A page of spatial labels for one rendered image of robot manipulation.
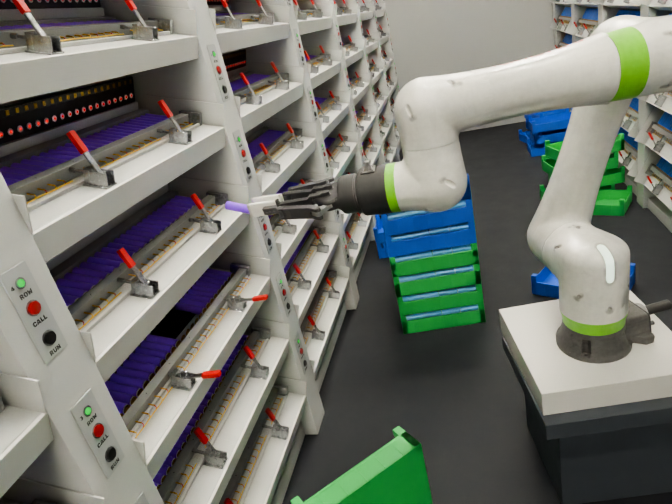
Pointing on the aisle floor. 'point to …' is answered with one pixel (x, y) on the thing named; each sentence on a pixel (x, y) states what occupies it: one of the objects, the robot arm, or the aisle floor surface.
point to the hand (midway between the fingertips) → (266, 205)
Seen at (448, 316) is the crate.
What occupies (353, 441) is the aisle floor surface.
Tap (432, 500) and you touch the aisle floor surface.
